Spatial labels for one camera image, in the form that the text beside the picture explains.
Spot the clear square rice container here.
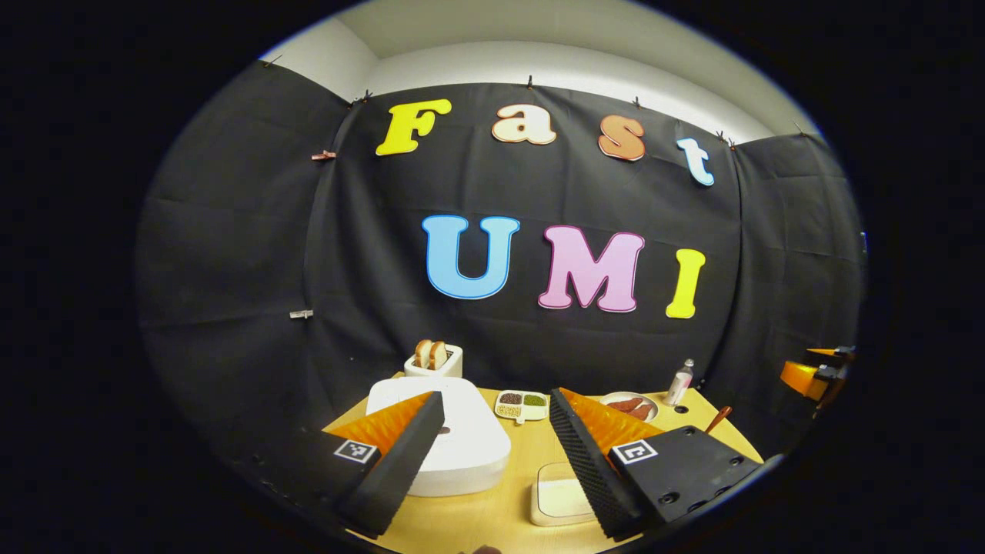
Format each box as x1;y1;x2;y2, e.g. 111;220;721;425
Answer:
529;462;597;528

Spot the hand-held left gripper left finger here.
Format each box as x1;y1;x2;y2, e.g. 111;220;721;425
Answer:
246;391;446;539

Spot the white rice cooker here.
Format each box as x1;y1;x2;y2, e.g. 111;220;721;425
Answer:
366;376;513;498

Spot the small clear pink-label bottle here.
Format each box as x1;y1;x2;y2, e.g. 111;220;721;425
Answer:
664;359;696;407

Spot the white toaster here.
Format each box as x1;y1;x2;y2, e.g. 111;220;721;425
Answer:
403;344;465;379

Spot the white divided grain dish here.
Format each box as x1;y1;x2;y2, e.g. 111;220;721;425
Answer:
494;389;550;426

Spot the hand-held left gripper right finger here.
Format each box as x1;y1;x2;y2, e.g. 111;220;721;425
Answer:
549;387;763;542

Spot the white round plate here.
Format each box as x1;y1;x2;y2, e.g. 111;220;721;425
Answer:
599;392;659;424

